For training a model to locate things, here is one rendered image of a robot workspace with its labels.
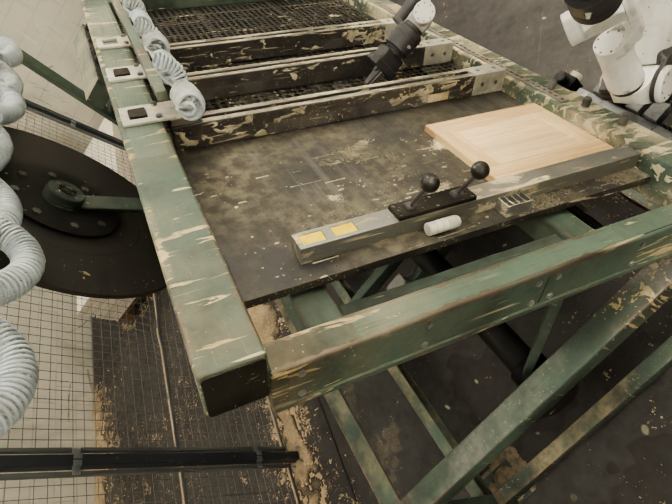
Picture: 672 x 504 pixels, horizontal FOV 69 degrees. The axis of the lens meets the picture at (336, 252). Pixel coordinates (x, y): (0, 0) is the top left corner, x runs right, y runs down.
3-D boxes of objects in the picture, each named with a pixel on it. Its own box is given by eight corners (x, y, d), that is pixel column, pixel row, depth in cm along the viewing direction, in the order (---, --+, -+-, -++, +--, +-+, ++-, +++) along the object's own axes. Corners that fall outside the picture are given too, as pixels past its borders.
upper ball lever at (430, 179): (419, 214, 104) (446, 184, 92) (403, 219, 103) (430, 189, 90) (411, 199, 105) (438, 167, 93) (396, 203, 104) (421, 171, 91)
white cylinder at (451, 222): (430, 239, 103) (460, 229, 105) (432, 228, 101) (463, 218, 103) (422, 231, 105) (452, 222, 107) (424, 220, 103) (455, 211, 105)
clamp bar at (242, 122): (505, 92, 162) (525, 15, 146) (134, 164, 121) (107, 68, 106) (486, 81, 169) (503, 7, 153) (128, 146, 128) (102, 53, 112)
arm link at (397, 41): (383, 75, 162) (407, 46, 159) (398, 86, 156) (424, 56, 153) (361, 52, 153) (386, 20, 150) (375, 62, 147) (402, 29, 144)
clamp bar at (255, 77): (453, 63, 181) (466, -8, 166) (119, 116, 141) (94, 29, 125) (438, 54, 188) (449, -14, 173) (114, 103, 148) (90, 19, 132)
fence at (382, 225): (635, 166, 128) (641, 153, 125) (300, 265, 95) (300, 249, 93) (619, 157, 131) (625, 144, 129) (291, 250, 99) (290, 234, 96)
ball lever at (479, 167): (464, 202, 108) (496, 171, 96) (450, 206, 107) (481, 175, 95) (457, 187, 109) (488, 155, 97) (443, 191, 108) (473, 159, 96)
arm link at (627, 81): (578, 63, 102) (602, 116, 115) (629, 65, 94) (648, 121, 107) (602, 20, 102) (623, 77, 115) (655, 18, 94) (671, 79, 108)
